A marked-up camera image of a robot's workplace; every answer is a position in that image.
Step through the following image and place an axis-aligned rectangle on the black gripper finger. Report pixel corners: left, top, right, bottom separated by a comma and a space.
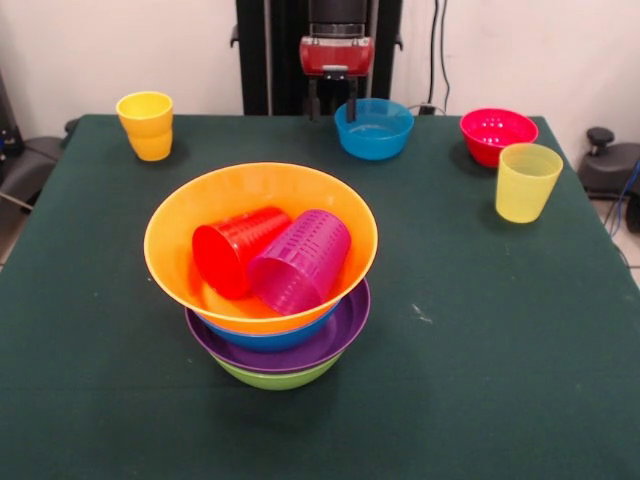
306, 76, 323, 123
346, 77, 361, 125

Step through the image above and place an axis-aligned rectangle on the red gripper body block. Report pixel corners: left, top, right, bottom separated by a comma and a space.
298, 34, 377, 80

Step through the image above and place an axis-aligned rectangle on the small blue bowl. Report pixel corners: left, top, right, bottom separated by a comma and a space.
333, 97, 415, 161

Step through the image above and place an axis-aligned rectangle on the small red bowl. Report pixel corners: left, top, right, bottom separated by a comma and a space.
459, 107, 540, 169

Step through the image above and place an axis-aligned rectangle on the purple cup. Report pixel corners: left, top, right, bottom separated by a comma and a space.
247, 208, 353, 317

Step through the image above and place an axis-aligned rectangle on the red cup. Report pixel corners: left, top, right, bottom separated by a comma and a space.
191, 206, 293, 301

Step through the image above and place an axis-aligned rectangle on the pale yellow translucent cup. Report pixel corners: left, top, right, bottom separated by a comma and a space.
494, 142, 565, 224

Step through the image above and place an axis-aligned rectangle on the large orange bowl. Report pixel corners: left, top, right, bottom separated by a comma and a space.
143, 161, 379, 335

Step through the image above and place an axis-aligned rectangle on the purple bowl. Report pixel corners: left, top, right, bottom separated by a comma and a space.
184, 273, 372, 376

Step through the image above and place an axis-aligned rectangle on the large blue bowl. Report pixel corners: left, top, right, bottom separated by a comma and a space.
192, 299, 344, 353

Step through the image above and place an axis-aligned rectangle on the green bowl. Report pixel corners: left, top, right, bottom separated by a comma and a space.
209, 352, 344, 392

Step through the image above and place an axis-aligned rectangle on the orange yellow cup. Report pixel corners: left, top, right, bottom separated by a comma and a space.
115, 90, 175, 162

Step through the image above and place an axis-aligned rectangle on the black floor device with knob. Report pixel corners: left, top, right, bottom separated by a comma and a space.
579, 126, 640, 201

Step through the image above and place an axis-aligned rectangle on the dark green tablecloth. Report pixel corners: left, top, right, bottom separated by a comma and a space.
0, 113, 640, 480

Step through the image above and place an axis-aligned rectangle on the black wall cable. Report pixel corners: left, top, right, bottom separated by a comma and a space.
428, 0, 452, 114

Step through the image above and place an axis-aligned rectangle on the blue cable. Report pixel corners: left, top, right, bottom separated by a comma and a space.
615, 162, 640, 229

